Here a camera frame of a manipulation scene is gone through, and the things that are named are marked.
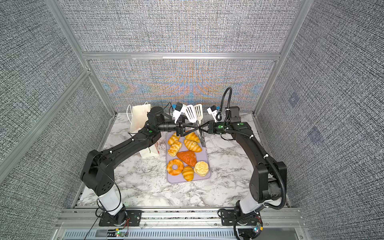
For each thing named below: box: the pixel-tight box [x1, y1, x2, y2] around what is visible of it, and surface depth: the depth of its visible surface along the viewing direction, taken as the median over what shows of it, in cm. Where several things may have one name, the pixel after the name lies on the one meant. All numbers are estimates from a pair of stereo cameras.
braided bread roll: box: [167, 140, 182, 157], surface depth 97 cm
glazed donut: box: [166, 158, 185, 176], surface depth 90 cm
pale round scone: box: [193, 161, 209, 177], surface depth 87 cm
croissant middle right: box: [184, 139, 203, 153], surface depth 99 cm
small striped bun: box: [182, 165, 195, 182], surface depth 87 cm
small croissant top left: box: [168, 132, 180, 146], surface depth 102 cm
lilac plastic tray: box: [165, 131, 211, 184], surface depth 92 cm
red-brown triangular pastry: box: [176, 150, 197, 167], surface depth 93 cm
